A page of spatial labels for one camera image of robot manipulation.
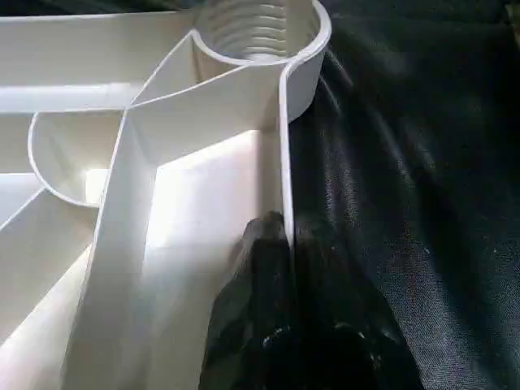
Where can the black table mat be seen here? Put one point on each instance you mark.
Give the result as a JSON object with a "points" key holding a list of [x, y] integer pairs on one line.
{"points": [[431, 179]]}

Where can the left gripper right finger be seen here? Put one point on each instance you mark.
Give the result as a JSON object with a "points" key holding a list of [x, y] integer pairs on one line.
{"points": [[341, 325]]}

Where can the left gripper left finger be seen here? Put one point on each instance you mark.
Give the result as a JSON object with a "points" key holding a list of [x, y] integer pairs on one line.
{"points": [[248, 325]]}

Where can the white plastic table top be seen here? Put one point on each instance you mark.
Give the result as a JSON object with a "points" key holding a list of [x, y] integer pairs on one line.
{"points": [[122, 162]]}

